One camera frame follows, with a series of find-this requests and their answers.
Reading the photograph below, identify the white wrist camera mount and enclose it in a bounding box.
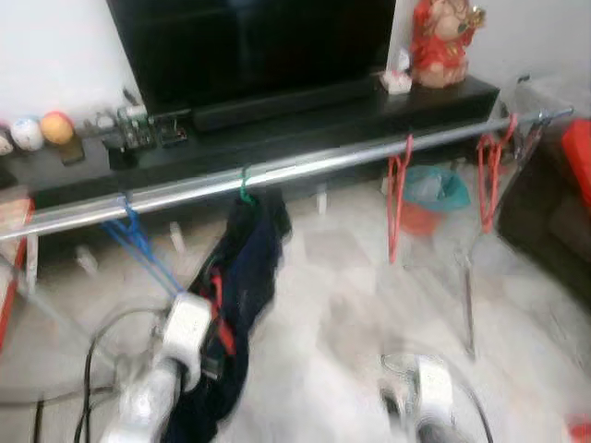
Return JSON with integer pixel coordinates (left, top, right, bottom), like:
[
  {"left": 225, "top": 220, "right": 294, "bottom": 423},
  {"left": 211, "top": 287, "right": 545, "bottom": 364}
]
[
  {"left": 411, "top": 355, "right": 455, "bottom": 430},
  {"left": 159, "top": 292, "right": 215, "bottom": 389}
]

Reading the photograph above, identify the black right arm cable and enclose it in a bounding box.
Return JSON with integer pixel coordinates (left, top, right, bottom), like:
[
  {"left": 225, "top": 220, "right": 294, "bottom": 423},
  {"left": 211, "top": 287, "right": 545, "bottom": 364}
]
[{"left": 381, "top": 351, "right": 495, "bottom": 443}]

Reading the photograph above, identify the black soundbar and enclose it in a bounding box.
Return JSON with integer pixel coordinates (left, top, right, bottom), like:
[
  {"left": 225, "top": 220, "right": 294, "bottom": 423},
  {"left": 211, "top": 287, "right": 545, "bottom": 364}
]
[{"left": 192, "top": 76, "right": 380, "bottom": 133}]

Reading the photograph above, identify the clear plastic box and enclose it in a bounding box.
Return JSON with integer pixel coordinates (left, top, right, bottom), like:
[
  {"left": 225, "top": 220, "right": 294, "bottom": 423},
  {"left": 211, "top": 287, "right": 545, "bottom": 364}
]
[{"left": 513, "top": 78, "right": 591, "bottom": 121}]

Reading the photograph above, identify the green plastic hanger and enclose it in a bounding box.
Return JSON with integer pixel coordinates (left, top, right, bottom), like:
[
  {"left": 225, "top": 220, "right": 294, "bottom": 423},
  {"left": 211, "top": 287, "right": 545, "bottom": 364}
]
[{"left": 238, "top": 166, "right": 255, "bottom": 204}]

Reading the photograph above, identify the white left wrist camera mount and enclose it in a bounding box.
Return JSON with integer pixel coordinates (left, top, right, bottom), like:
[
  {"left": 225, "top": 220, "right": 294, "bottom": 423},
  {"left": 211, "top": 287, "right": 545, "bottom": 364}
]
[{"left": 159, "top": 292, "right": 215, "bottom": 389}]

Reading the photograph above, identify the yellow plush ball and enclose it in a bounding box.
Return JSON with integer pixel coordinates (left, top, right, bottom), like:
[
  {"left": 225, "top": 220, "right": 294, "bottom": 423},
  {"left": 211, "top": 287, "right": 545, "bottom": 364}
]
[{"left": 41, "top": 111, "right": 76, "bottom": 146}]

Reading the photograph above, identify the white plush ball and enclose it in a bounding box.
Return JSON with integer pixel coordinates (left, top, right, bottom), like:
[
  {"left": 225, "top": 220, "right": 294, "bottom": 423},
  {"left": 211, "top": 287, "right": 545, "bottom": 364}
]
[{"left": 11, "top": 116, "right": 43, "bottom": 151}]

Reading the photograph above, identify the black flat television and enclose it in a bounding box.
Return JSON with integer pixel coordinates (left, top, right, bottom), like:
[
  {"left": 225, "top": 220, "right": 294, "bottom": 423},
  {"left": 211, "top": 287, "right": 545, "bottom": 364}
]
[{"left": 106, "top": 0, "right": 398, "bottom": 116}]

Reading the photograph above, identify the red laughing Buddha statue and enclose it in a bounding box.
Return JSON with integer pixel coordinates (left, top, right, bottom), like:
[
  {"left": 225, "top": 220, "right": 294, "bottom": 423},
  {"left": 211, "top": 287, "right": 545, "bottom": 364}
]
[{"left": 409, "top": 0, "right": 486, "bottom": 90}]

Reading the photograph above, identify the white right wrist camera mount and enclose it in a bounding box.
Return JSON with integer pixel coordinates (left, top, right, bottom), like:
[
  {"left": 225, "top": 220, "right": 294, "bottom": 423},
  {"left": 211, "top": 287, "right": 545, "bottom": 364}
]
[{"left": 411, "top": 355, "right": 455, "bottom": 430}]

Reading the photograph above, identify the black phone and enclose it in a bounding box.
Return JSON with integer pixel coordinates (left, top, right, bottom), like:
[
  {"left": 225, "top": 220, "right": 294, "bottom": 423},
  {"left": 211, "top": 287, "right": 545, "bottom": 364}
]
[{"left": 57, "top": 138, "right": 86, "bottom": 165}]

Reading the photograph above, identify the dark grey fabric sofa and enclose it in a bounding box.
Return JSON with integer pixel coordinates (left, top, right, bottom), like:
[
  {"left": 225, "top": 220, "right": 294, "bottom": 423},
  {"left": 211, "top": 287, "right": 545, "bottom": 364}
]
[{"left": 499, "top": 120, "right": 591, "bottom": 305}]

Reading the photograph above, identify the blue plastic hanger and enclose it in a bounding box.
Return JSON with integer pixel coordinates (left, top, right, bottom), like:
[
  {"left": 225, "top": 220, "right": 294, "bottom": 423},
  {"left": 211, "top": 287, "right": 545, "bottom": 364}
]
[{"left": 100, "top": 194, "right": 186, "bottom": 301}]

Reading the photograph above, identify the black television console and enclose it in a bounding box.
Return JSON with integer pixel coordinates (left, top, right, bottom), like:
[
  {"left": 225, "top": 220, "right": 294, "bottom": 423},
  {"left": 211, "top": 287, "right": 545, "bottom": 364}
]
[{"left": 0, "top": 74, "right": 501, "bottom": 209}]

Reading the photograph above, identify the silver clothes rack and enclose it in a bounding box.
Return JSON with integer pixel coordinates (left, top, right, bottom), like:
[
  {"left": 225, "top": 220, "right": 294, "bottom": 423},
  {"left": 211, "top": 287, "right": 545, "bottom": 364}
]
[{"left": 0, "top": 106, "right": 575, "bottom": 361}]

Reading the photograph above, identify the orange bin with teal bag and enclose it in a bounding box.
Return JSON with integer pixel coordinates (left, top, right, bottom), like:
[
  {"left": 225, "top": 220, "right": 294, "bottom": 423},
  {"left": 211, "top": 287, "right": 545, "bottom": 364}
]
[{"left": 399, "top": 164, "right": 470, "bottom": 236}]

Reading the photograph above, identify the black remote control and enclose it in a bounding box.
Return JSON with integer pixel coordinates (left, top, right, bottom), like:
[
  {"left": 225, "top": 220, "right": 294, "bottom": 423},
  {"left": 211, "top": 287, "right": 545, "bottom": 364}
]
[{"left": 157, "top": 115, "right": 190, "bottom": 147}]

